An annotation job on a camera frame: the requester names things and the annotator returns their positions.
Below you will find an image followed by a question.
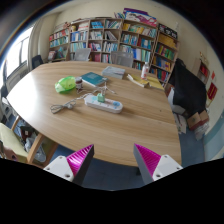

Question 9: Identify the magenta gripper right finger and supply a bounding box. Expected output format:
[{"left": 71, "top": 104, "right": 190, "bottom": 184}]
[{"left": 133, "top": 144, "right": 182, "bottom": 185}]

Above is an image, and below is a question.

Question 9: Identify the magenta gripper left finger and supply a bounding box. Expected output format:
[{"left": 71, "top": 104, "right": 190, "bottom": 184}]
[{"left": 44, "top": 144, "right": 94, "bottom": 186}]

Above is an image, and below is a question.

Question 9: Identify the green white charger plug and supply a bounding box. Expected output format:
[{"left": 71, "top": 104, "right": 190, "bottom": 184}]
[{"left": 97, "top": 93, "right": 105, "bottom": 103}]

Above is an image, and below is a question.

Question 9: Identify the cardboard box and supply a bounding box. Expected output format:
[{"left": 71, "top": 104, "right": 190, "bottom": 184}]
[{"left": 187, "top": 110, "right": 209, "bottom": 130}]

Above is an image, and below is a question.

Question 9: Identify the wooden chair green cushion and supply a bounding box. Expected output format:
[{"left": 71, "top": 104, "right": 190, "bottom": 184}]
[{"left": 0, "top": 116, "right": 58, "bottom": 168}]

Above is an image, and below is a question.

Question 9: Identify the white power strip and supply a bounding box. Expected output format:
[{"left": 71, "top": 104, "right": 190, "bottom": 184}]
[{"left": 84, "top": 95, "right": 123, "bottom": 113}]

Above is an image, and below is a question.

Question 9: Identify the black coat on rack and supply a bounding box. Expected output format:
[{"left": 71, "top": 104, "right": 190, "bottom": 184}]
[{"left": 170, "top": 59, "right": 207, "bottom": 116}]

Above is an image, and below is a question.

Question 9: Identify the green plastic bag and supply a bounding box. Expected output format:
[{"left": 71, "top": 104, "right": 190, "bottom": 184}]
[{"left": 55, "top": 76, "right": 76, "bottom": 93}]

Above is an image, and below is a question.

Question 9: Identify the yellow open book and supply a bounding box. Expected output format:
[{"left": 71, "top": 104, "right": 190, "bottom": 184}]
[{"left": 127, "top": 74, "right": 163, "bottom": 90}]

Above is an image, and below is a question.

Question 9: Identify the small dark jar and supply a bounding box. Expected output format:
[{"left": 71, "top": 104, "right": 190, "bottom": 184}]
[{"left": 75, "top": 77, "right": 82, "bottom": 89}]

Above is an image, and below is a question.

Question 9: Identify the teal hardcover book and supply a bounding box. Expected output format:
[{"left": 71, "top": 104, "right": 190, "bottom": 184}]
[{"left": 81, "top": 72, "right": 108, "bottom": 86}]

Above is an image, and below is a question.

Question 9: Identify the white plastic bottle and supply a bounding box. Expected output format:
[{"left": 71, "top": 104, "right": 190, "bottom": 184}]
[{"left": 141, "top": 62, "right": 149, "bottom": 80}]

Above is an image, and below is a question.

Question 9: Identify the grey book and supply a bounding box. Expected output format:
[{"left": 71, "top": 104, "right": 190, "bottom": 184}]
[{"left": 102, "top": 66, "right": 125, "bottom": 79}]

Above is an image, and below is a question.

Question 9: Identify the grey mesh chair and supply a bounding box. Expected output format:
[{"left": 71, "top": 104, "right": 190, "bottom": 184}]
[{"left": 111, "top": 51, "right": 133, "bottom": 67}]

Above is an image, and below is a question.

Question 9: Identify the grey office chair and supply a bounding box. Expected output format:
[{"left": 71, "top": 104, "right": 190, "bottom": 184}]
[{"left": 74, "top": 48, "right": 91, "bottom": 61}]

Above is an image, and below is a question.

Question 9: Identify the wooden bookshelf with books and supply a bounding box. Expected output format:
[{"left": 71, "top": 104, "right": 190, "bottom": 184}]
[{"left": 48, "top": 17, "right": 180, "bottom": 87}]

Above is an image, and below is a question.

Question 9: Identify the coiled white power cord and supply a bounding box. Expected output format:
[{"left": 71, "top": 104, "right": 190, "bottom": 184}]
[{"left": 49, "top": 98, "right": 86, "bottom": 115}]

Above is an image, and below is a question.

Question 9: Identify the white charger cable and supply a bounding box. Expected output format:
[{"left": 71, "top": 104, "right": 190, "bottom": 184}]
[{"left": 77, "top": 81, "right": 117, "bottom": 102}]

